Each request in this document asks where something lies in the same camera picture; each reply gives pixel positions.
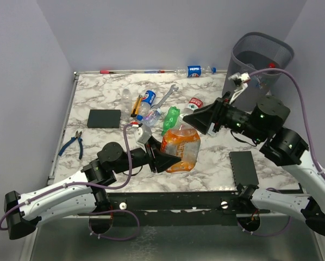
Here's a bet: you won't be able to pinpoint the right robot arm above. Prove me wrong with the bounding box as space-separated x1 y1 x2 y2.
183 93 325 236

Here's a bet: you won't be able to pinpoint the Pepsi bottle at back edge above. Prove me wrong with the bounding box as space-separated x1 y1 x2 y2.
176 65 217 78

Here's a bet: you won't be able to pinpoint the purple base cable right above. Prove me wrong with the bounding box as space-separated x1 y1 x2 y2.
237 187 293 238

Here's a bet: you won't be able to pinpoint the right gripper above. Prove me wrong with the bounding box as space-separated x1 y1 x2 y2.
183 91 266 142

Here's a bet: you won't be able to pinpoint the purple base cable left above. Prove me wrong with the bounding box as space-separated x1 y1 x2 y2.
88 208 141 240

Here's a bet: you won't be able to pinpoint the grey mesh waste bin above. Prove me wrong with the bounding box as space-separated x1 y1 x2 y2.
222 32 295 111

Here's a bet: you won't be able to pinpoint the black notebook right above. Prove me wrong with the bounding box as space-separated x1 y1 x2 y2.
229 151 259 186

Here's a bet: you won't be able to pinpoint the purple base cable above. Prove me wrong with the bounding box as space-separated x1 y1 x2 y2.
88 208 141 240
237 187 293 238

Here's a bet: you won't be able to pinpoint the clear empty bottle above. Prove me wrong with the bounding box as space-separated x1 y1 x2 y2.
122 89 132 115

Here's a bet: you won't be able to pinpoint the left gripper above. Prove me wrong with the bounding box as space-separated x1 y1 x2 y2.
114 136 182 175

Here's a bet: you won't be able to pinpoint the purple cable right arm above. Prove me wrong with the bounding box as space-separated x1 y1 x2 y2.
246 67 325 191

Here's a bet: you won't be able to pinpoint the black box left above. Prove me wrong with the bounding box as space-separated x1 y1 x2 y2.
87 109 121 129

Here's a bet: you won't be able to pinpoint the blue handled pliers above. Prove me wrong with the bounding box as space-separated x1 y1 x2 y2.
58 130 84 159

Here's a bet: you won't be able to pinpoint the red green label water bottle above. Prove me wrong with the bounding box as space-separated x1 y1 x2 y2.
180 94 204 116

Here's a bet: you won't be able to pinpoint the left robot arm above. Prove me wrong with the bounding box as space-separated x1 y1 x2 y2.
2 137 181 240

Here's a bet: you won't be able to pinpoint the silver open-end wrench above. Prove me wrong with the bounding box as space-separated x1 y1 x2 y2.
152 84 179 109

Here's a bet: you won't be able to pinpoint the green plastic bottle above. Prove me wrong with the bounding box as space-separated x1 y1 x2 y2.
161 107 180 136

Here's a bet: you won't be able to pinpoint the Pepsi bottle blue label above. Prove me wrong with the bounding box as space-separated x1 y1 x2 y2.
136 90 156 121

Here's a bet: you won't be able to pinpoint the red handled screwdriver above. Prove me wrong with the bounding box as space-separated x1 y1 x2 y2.
99 70 118 74

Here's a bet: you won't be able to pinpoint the clear bottle purple label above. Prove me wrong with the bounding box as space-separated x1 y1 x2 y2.
141 108 161 127

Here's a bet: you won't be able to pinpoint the large orange label bottle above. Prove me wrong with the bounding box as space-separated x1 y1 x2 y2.
160 124 201 173

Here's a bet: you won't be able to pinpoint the blue handled screwdriver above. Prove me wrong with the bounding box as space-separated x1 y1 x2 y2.
144 70 166 74

